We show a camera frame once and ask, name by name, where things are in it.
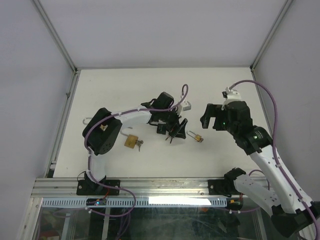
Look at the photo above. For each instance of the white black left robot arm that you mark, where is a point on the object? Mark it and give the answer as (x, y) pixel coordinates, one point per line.
(101, 133)

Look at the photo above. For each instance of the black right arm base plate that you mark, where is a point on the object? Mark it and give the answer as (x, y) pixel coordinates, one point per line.
(219, 187)

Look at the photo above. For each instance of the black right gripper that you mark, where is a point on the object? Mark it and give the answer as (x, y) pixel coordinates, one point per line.
(212, 110)

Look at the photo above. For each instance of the small brass padlock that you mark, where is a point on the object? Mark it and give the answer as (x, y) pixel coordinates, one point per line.
(195, 136)

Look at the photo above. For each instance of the large brass padlock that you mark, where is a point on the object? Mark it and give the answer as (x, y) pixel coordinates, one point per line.
(86, 120)

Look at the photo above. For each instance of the white slotted cable duct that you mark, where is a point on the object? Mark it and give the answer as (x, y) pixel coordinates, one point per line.
(140, 202)

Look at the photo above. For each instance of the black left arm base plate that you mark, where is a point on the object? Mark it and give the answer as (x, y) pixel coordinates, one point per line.
(86, 187)

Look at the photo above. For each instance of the black padlock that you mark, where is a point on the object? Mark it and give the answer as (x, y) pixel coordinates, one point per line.
(161, 128)

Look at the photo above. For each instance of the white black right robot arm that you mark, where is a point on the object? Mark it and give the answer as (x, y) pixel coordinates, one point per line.
(287, 204)

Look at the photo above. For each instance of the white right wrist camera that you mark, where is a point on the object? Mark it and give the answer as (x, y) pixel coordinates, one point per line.
(230, 95)

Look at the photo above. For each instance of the silver key bunch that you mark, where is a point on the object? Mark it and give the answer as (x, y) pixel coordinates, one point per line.
(139, 143)

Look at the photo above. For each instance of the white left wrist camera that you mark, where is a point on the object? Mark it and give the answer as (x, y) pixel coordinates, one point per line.
(184, 106)

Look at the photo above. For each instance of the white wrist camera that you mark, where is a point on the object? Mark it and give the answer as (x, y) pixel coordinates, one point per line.
(184, 106)
(230, 95)

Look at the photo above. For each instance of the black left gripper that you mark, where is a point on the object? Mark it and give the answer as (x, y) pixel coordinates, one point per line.
(180, 132)

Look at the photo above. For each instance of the medium brass padlock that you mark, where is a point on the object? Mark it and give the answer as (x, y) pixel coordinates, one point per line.
(130, 141)

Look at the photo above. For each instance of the aluminium mounting rail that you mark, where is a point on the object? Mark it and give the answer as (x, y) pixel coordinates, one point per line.
(141, 187)

